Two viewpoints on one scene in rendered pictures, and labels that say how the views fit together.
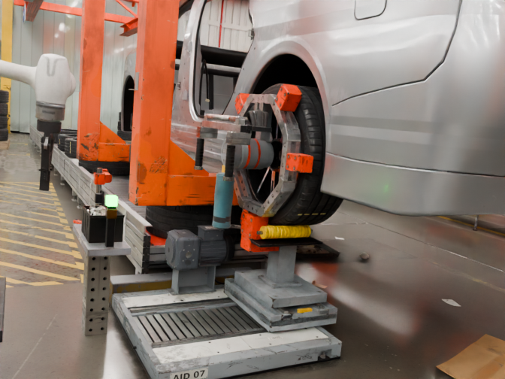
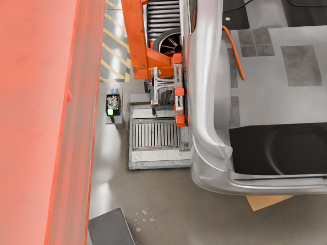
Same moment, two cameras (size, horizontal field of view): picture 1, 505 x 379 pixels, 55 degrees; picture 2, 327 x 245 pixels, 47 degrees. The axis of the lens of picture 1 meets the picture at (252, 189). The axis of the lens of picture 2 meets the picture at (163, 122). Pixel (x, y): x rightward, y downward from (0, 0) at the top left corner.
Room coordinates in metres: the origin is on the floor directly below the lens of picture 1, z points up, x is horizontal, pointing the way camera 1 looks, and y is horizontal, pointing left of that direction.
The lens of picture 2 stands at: (0.40, -0.94, 3.74)
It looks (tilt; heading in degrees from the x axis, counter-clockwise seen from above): 59 degrees down; 31
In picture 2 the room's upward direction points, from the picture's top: 5 degrees counter-clockwise
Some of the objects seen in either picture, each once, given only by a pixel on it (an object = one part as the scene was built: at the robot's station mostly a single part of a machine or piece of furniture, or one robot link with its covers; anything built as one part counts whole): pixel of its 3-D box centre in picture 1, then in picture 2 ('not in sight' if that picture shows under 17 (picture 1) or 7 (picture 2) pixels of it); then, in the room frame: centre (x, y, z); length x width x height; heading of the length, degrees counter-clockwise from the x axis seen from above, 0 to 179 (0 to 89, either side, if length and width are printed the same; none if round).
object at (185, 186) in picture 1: (208, 172); (172, 61); (2.68, 0.25, 0.69); 0.52 x 0.17 x 0.35; 118
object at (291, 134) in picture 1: (261, 154); (178, 92); (2.25, -0.02, 0.85); 0.54 x 0.07 x 0.54; 28
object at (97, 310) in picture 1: (96, 285); (117, 115); (2.09, 0.66, 0.21); 0.10 x 0.10 x 0.42; 28
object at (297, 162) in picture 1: (299, 162); (180, 120); (1.97, -0.18, 0.85); 0.09 x 0.08 x 0.07; 28
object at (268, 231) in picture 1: (285, 231); not in sight; (2.19, -0.17, 0.51); 0.29 x 0.06 x 0.06; 118
